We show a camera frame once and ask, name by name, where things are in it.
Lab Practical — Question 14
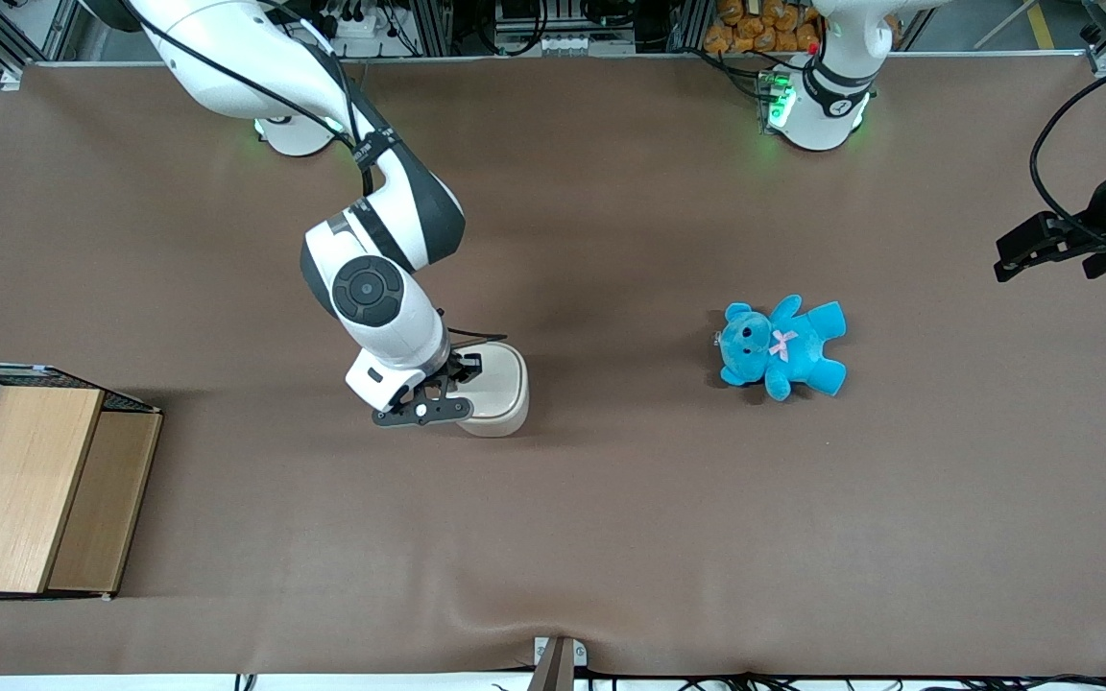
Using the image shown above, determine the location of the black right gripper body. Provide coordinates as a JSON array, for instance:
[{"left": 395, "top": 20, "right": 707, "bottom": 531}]
[{"left": 390, "top": 349, "right": 464, "bottom": 410}]

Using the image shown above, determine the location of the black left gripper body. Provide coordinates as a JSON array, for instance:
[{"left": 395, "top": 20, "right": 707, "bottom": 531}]
[{"left": 1052, "top": 154, "right": 1106, "bottom": 280}]

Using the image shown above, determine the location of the white lidded trash can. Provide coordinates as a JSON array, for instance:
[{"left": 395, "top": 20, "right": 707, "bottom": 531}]
[{"left": 447, "top": 342, "right": 531, "bottom": 439}]

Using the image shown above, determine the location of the brown table mat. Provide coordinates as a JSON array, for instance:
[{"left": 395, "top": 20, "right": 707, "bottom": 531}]
[{"left": 0, "top": 53, "right": 1106, "bottom": 678}]

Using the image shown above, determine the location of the blue teddy bear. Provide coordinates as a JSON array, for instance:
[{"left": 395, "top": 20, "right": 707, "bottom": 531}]
[{"left": 714, "top": 295, "right": 849, "bottom": 402}]

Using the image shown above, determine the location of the white terminal block strip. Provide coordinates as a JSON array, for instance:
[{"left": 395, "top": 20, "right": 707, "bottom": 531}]
[{"left": 495, "top": 32, "right": 637, "bottom": 57}]

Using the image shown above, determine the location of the orange plush toy pile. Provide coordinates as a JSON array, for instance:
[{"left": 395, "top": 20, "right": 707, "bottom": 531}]
[{"left": 704, "top": 0, "right": 823, "bottom": 56}]

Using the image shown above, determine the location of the white power strip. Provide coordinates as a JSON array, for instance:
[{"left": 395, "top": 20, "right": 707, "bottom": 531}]
[{"left": 323, "top": 8, "right": 393, "bottom": 45}]

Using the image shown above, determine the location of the wooden shelf box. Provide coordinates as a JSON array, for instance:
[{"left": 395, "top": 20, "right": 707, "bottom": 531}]
[{"left": 0, "top": 363, "right": 164, "bottom": 603}]

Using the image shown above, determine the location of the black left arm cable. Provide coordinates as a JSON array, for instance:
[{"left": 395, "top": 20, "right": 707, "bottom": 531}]
[{"left": 1030, "top": 56, "right": 1106, "bottom": 243}]

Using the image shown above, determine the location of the metal table edge bracket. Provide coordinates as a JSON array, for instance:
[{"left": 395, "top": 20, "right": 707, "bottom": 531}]
[{"left": 526, "top": 635, "right": 589, "bottom": 691}]

